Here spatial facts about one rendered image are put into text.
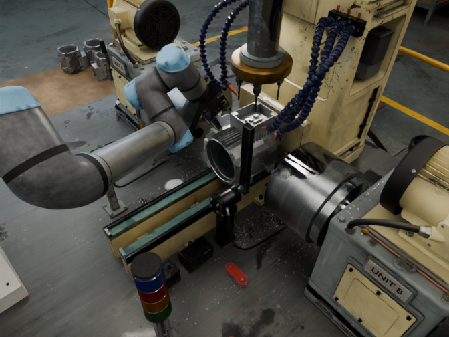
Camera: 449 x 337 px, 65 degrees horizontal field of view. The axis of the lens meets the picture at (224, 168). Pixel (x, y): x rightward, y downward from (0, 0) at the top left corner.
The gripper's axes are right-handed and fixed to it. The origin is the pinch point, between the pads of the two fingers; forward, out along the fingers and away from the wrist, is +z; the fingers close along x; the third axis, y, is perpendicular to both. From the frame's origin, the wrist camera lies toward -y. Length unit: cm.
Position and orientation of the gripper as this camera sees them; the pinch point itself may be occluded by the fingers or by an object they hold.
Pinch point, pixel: (218, 130)
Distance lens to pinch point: 117.9
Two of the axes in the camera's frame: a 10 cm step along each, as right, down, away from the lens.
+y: 6.7, -7.4, 0.5
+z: 3.7, 4.0, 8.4
